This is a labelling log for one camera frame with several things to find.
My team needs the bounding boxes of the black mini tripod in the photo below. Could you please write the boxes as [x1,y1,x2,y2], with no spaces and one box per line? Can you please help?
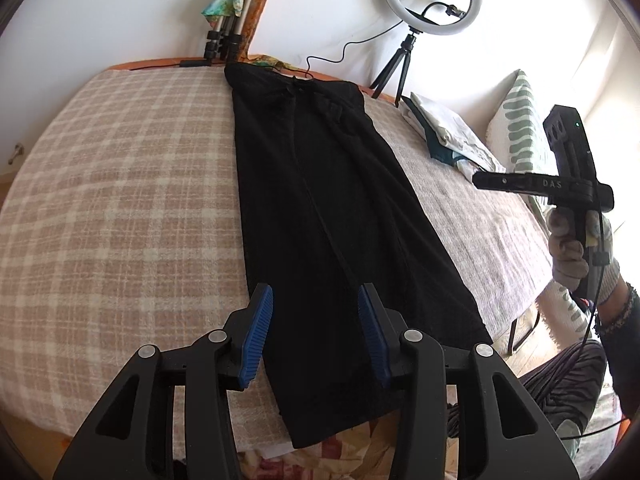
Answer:
[369,32,418,108]

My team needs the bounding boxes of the stack of folded clothes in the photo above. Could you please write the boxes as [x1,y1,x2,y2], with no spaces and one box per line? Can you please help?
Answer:
[410,91,493,161]

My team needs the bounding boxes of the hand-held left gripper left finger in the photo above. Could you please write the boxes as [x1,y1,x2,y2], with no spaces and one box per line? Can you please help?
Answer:
[52,282,275,480]

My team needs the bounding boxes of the black pants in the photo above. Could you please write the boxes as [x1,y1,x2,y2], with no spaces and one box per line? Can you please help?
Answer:
[223,62,495,450]

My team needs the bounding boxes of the folded silver tripod stand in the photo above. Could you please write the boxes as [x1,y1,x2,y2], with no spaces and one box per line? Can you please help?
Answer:
[202,5,251,63]

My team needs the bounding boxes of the yellow green patterned cloth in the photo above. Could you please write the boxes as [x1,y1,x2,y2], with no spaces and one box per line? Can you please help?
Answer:
[248,52,297,72]

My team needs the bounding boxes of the pink plaid blanket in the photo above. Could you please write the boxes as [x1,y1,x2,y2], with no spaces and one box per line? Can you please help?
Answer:
[0,66,556,461]

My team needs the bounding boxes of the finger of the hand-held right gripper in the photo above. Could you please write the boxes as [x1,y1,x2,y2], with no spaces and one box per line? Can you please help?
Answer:
[472,171,532,195]

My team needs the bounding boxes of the black gooseneck phone holder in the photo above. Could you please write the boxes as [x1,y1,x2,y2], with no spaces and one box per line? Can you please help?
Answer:
[405,1,468,23]

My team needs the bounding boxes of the person's striped trouser leg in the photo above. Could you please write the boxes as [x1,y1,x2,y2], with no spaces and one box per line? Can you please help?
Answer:
[520,340,608,436]

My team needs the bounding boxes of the green patterned white pillow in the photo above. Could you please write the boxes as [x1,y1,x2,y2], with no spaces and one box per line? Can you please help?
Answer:
[485,69,557,221]

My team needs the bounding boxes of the black ring light cable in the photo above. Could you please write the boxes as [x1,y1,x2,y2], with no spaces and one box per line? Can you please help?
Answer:
[305,22,408,81]

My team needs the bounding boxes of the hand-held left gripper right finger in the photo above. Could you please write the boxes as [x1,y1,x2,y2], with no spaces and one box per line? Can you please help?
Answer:
[357,282,593,480]

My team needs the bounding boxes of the person's right forearm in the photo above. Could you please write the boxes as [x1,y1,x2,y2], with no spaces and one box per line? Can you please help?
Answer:
[594,280,640,426]

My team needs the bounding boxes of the white folded garment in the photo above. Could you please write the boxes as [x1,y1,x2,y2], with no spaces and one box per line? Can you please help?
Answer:
[452,152,507,184]

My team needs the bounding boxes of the person's right hand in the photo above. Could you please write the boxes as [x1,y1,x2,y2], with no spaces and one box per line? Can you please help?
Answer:
[545,207,622,307]

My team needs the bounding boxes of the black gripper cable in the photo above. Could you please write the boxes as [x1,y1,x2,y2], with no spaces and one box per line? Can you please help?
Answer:
[547,210,631,441]

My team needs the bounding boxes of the floral quilt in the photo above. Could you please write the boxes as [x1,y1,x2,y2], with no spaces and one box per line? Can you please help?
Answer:
[240,410,401,480]

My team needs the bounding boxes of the teal folded garment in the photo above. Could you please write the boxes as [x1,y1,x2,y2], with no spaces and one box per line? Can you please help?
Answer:
[400,95,462,167]

